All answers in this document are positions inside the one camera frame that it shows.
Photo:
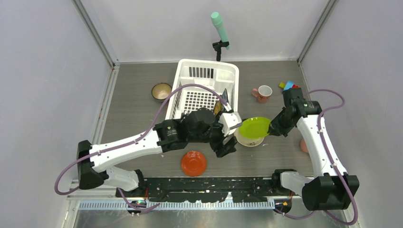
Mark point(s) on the orange red bowl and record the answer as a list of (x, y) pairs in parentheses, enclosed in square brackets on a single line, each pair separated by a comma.
[(193, 163)]

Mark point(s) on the cream pink cup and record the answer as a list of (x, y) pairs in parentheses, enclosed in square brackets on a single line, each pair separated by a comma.
[(303, 146)]

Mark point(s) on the green plastic plate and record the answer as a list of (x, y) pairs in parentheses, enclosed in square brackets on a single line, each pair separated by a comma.
[(255, 127)]

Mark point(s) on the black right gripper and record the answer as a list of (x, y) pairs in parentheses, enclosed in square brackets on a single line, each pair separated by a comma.
[(275, 128)]

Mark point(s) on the green microphone on stand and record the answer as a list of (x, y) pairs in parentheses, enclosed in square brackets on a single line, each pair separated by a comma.
[(217, 22)]

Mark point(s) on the colourful toy blocks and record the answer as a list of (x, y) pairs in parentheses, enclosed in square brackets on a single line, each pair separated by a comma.
[(288, 85)]

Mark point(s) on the white plastic dish rack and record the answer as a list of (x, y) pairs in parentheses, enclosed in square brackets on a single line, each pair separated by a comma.
[(218, 76)]

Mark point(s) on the brown ceramic bowl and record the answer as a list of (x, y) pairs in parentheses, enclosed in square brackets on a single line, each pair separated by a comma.
[(161, 91)]

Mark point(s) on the teal square plate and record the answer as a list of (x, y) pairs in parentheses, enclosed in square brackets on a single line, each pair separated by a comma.
[(224, 96)]

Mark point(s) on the pink mug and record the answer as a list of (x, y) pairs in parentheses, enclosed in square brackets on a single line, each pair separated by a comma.
[(262, 93)]

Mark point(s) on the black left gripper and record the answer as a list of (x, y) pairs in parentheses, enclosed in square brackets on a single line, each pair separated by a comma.
[(220, 147)]

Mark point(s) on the yellow patterned plate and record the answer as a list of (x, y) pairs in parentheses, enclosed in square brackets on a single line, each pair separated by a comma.
[(217, 108)]

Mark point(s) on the white patterned bowl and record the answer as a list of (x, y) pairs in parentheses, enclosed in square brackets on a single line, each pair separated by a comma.
[(248, 142)]

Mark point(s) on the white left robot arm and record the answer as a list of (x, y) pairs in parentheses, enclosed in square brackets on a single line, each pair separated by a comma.
[(97, 162)]

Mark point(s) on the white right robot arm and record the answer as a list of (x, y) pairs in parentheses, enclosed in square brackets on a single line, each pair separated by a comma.
[(331, 188)]

